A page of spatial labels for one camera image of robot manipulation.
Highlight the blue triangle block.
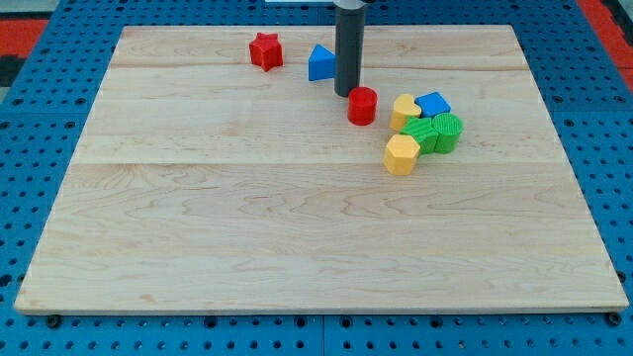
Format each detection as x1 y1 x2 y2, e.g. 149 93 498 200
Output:
308 44 335 81

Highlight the yellow hexagon block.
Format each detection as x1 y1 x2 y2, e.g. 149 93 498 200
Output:
383 134 420 176

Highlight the red cylinder block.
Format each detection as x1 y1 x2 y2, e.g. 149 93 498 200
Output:
347 87 378 126

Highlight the yellow heart block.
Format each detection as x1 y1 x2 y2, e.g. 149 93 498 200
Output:
390 94 422 132

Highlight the green star block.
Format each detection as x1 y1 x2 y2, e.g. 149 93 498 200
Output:
401 117 439 154

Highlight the light wooden board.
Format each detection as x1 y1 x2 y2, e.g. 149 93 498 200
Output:
15 26 629 315

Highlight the blue cube block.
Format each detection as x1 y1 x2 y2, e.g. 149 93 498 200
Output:
414 92 451 118

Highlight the red star block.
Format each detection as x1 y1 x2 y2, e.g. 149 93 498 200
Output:
248 33 284 72

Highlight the green cylinder block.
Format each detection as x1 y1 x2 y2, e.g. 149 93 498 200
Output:
431 113 463 153

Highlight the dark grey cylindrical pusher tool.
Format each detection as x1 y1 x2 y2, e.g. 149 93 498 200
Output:
333 0 367 97

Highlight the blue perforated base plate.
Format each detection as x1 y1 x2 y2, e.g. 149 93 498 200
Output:
1 0 632 355

